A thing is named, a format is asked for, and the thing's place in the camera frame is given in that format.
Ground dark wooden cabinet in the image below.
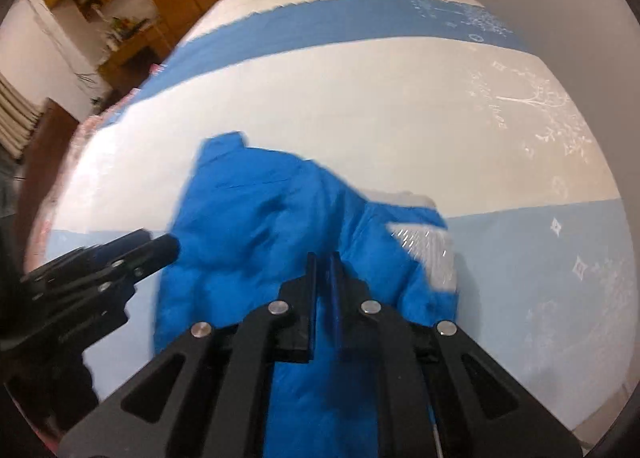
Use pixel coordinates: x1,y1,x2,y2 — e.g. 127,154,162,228
17,97,81,244

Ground wooden desk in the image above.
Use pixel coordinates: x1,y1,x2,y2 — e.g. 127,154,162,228
97,23,173,94

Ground blue puffer jacket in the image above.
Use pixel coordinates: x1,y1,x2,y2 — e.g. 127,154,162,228
152,132,461,458

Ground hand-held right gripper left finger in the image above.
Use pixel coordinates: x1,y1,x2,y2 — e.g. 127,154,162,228
59,252,318,458

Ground blue and white bed sheet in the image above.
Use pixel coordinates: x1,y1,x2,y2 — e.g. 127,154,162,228
25,0,628,444

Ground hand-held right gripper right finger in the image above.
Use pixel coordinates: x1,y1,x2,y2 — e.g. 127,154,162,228
327,251,583,458

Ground pink patterned quilt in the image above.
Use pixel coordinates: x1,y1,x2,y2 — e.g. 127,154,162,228
25,63,166,269

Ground white slatted rack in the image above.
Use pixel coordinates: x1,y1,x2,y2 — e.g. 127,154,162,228
0,73,43,159

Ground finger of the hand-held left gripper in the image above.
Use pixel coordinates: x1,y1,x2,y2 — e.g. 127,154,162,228
30,234,181,324
21,228,153,291

